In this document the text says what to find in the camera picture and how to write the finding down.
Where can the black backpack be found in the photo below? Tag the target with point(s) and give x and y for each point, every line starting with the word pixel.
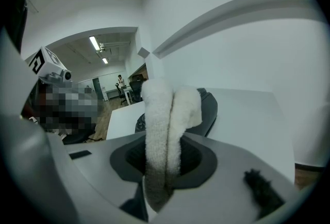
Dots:
pixel 206 114

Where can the short ceiling light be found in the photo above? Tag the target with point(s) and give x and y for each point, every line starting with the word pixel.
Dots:
pixel 105 60

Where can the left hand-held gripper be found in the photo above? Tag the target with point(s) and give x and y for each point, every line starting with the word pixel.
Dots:
pixel 46 64

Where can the long ceiling light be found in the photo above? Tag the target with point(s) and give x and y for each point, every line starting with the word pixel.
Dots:
pixel 94 42

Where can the black office chair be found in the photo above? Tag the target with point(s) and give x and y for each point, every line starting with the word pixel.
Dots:
pixel 121 92
pixel 136 90
pixel 80 136

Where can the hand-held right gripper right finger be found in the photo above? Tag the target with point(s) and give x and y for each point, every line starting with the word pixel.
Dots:
pixel 227 192

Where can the dark door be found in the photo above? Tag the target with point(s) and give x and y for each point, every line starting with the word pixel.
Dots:
pixel 97 85

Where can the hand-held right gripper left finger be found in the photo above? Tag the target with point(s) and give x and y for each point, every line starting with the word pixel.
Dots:
pixel 98 168

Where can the white background desk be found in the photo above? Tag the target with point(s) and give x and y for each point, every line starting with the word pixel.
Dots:
pixel 127 94

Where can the white fluffy cloth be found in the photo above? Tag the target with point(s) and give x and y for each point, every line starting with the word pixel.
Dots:
pixel 157 127

